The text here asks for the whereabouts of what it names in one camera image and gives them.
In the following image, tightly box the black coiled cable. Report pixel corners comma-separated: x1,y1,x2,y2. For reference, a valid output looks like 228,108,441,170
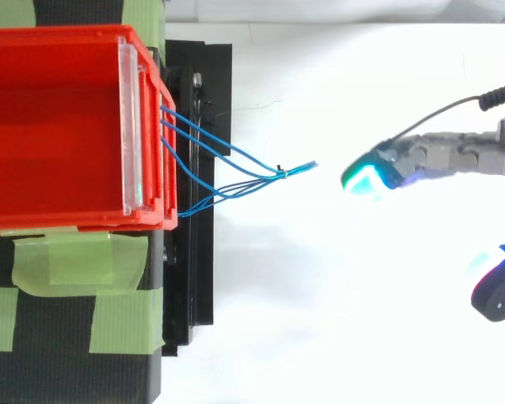
477,80,505,112

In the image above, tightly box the red bin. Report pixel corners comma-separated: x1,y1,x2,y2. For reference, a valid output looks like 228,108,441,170
0,24,179,235

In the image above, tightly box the blue cable bundle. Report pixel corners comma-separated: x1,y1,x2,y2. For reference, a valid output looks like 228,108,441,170
160,104,320,219

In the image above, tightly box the black stand with green tape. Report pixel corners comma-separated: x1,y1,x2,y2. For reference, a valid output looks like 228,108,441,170
0,0,233,404

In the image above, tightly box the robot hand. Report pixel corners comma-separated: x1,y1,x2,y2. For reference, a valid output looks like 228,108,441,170
340,105,505,323

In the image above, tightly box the thin black cable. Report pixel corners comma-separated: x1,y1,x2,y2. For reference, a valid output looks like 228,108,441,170
393,95,481,142

